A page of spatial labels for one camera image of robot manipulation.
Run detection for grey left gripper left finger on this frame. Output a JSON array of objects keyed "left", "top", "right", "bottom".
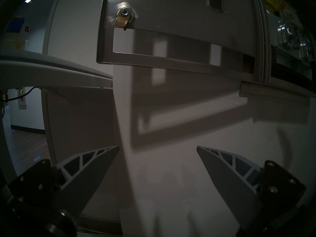
[{"left": 9, "top": 146, "right": 120, "bottom": 218}]

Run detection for stainless steel dispenser cabinet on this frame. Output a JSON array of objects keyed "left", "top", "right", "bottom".
[{"left": 238, "top": 0, "right": 316, "bottom": 105}]

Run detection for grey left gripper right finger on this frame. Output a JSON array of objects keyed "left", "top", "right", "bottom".
[{"left": 197, "top": 146, "right": 307, "bottom": 231}]

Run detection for thin black cable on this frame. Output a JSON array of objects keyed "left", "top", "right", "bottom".
[{"left": 0, "top": 86, "right": 40, "bottom": 102}]

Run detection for stainless steel dispenser door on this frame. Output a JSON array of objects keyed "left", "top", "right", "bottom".
[{"left": 96, "top": 0, "right": 272, "bottom": 84}]

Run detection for chrome dispenser lever mechanism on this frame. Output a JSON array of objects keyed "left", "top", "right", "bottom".
[
  {"left": 276, "top": 19, "right": 296, "bottom": 49},
  {"left": 296, "top": 34, "right": 314, "bottom": 61}
]

